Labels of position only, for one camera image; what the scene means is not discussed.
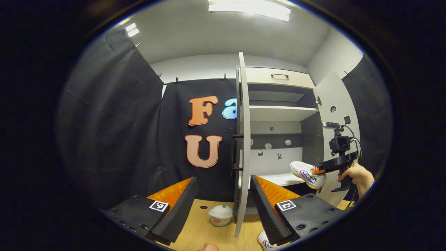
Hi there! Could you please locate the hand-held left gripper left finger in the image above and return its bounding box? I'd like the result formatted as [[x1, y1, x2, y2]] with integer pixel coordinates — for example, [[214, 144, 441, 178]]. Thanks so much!
[[101, 177, 198, 245]]

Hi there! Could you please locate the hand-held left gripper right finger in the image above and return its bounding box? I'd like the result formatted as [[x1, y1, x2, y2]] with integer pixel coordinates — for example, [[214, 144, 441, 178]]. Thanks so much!
[[250, 175, 349, 246]]

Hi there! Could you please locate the white canvas shoe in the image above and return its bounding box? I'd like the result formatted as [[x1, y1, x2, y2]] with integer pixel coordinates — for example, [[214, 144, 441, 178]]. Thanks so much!
[[257, 230, 281, 251], [290, 161, 327, 190]]

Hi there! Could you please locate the grey shoe cabinet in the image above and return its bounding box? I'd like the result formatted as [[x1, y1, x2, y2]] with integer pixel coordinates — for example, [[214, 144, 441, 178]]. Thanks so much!
[[237, 66, 326, 216]]

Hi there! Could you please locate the cabinet door with phone sticker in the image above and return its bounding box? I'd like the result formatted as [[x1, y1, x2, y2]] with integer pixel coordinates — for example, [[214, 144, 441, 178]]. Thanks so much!
[[230, 52, 251, 238]]

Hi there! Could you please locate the white lidded bowl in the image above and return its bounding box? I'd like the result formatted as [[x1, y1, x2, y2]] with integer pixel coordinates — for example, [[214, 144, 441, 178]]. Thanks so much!
[[208, 204, 233, 227]]

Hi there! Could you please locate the black backdrop cloth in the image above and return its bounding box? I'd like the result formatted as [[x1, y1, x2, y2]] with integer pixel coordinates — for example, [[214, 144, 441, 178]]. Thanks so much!
[[57, 28, 394, 210]]

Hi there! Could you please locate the large ceiling light panel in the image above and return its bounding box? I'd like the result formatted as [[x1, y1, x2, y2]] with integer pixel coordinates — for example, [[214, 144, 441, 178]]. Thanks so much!
[[208, 0, 291, 22]]

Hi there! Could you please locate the small ceiling light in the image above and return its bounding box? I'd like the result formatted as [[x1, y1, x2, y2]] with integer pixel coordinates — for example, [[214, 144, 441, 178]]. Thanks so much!
[[125, 23, 140, 38]]

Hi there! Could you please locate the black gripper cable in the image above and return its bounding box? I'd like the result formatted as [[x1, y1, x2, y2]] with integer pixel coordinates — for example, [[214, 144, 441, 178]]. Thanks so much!
[[343, 125, 363, 162]]

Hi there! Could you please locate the cabinet drawer with black handle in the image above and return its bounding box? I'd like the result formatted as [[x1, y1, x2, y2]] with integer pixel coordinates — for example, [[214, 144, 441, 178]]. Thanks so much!
[[245, 67, 315, 89]]

